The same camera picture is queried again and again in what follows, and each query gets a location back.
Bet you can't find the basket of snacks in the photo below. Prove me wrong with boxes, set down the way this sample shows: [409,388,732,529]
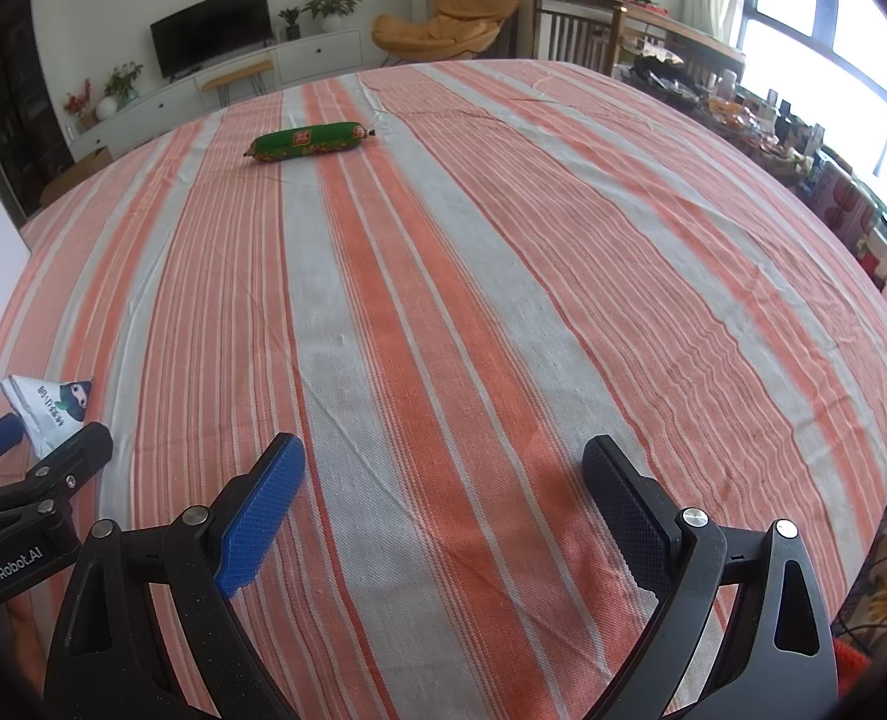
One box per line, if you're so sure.
[742,130,813,182]

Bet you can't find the large green potted plant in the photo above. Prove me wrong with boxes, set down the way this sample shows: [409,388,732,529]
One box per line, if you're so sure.
[298,0,368,33]

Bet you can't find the white jar with red label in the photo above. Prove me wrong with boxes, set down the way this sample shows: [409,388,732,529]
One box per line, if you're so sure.
[858,227,887,280]

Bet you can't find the red flowers in vase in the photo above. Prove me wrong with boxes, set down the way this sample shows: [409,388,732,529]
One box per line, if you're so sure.
[64,78,97,130]

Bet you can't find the dark wooden slatted crib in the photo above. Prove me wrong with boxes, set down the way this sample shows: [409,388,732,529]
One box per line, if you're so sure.
[532,0,745,88]

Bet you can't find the red patterned cartons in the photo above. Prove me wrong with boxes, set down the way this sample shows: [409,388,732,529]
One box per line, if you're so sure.
[813,156,880,242]

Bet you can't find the green wrapped sausage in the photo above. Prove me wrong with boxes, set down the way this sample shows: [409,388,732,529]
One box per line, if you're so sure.
[241,121,377,165]

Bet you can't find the yellow lounge chair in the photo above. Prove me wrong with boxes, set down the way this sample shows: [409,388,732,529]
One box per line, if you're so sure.
[371,0,524,69]

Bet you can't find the dark framed window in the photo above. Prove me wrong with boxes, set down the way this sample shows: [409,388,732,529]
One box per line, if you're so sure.
[735,0,887,182]

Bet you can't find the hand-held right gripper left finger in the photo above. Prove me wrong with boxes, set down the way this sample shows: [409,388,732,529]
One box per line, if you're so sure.
[43,432,308,720]

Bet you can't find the orange fleece cloth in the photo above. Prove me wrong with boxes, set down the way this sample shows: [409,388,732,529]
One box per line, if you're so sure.
[832,640,873,692]

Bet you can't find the black flat television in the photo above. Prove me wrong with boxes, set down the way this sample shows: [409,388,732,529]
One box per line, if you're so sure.
[148,0,274,82]

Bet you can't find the grey triangular snack packet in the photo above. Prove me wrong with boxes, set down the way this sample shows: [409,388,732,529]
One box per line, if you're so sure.
[0,373,97,461]

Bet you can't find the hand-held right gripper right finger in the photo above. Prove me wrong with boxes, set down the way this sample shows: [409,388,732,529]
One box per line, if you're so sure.
[582,434,838,720]

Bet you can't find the green plant in white vase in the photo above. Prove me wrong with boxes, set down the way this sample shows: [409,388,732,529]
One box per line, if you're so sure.
[96,61,145,122]

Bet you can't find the brown cardboard box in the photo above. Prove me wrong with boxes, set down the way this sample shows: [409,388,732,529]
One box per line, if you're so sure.
[37,147,113,208]

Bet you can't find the group of bottles and jars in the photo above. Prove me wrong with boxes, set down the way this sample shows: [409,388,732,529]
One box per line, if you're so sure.
[705,66,828,152]

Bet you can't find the wooden stool with metal legs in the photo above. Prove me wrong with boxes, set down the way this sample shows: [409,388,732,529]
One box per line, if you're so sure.
[201,59,276,108]

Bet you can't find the orange striped tablecloth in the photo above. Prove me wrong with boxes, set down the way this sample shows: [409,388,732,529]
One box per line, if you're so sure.
[0,60,887,720]

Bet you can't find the dark plastic bags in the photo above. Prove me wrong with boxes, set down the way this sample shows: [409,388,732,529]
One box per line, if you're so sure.
[630,51,704,100]

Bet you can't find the dark tall display cabinet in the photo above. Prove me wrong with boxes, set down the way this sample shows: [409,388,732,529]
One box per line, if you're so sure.
[0,21,74,190]

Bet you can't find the white television cabinet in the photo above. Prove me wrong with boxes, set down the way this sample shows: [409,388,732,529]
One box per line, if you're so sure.
[67,28,364,160]

